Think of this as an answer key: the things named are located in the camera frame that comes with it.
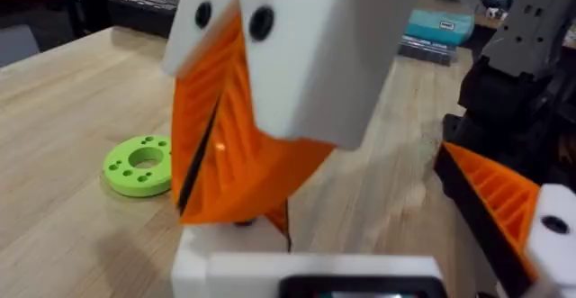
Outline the black tool case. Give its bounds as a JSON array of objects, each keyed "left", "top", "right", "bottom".
[{"left": 107, "top": 0, "right": 185, "bottom": 39}]

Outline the teal box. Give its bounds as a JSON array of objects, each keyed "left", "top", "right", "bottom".
[{"left": 403, "top": 9, "right": 476, "bottom": 47}]

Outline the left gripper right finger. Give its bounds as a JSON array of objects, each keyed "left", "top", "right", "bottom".
[{"left": 433, "top": 140, "right": 576, "bottom": 298}]

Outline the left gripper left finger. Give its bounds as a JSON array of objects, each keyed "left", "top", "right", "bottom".
[{"left": 170, "top": 219, "right": 293, "bottom": 298}]

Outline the dark flat box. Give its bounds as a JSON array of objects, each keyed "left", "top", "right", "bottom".
[{"left": 397, "top": 34, "right": 460, "bottom": 68}]

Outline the green disc with holes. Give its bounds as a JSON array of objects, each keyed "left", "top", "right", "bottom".
[{"left": 102, "top": 134, "right": 174, "bottom": 198}]

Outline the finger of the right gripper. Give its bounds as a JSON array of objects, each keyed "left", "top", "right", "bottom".
[
  {"left": 161, "top": 0, "right": 240, "bottom": 210},
  {"left": 178, "top": 0, "right": 425, "bottom": 226}
]

